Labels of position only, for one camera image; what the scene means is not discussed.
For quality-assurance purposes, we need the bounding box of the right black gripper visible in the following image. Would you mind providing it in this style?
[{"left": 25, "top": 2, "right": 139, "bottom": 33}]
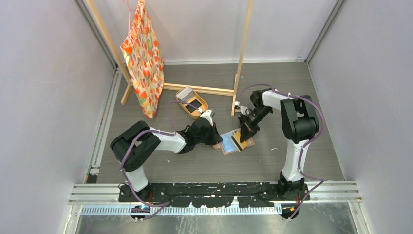
[{"left": 238, "top": 106, "right": 272, "bottom": 143}]

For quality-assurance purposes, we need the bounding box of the gold credit card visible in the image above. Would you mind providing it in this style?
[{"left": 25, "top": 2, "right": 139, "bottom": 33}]
[{"left": 230, "top": 130, "right": 249, "bottom": 152}]

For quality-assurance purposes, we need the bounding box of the brown leather card holder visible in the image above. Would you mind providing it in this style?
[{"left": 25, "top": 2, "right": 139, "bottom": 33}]
[{"left": 213, "top": 128, "right": 240, "bottom": 155}]

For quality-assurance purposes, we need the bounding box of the orange oval tray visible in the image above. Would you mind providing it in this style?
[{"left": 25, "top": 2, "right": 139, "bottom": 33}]
[{"left": 175, "top": 86, "right": 208, "bottom": 119}]

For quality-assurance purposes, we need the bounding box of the black card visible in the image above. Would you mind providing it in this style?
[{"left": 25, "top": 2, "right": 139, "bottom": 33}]
[{"left": 186, "top": 99, "right": 202, "bottom": 113}]

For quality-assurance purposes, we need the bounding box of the stack of credit cards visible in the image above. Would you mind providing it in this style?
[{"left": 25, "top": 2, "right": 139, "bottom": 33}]
[{"left": 175, "top": 86, "right": 194, "bottom": 102}]

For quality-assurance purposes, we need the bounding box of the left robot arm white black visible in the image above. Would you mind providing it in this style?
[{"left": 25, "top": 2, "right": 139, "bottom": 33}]
[{"left": 110, "top": 117, "right": 223, "bottom": 202}]

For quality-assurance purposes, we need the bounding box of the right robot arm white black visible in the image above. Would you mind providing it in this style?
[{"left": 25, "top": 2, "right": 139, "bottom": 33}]
[{"left": 232, "top": 88, "right": 320, "bottom": 200}]

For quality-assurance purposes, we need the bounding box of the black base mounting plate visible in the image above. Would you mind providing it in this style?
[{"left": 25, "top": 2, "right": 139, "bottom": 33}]
[{"left": 118, "top": 182, "right": 310, "bottom": 208}]

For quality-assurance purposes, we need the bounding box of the orange floral fabric bag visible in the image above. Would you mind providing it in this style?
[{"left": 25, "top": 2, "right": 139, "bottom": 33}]
[{"left": 120, "top": 0, "right": 165, "bottom": 119}]

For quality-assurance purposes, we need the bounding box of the pink clothes hanger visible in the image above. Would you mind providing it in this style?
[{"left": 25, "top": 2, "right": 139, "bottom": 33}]
[{"left": 122, "top": 0, "right": 139, "bottom": 35}]

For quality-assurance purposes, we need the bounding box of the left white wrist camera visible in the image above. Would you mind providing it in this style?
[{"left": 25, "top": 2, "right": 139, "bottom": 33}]
[{"left": 200, "top": 109, "right": 214, "bottom": 126}]

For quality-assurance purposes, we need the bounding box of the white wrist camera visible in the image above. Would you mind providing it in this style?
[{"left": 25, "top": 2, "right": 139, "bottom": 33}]
[
  {"left": 234, "top": 101, "right": 248, "bottom": 115},
  {"left": 200, "top": 109, "right": 214, "bottom": 126}
]

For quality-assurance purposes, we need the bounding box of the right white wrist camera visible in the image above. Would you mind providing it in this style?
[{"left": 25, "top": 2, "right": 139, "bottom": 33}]
[{"left": 234, "top": 101, "right": 248, "bottom": 115}]

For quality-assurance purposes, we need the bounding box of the wooden clothes rack frame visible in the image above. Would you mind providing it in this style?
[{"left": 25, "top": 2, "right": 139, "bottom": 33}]
[{"left": 85, "top": 0, "right": 254, "bottom": 117}]

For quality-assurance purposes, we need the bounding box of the aluminium rail frame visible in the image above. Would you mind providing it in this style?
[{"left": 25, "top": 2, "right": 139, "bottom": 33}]
[{"left": 69, "top": 181, "right": 362, "bottom": 218}]

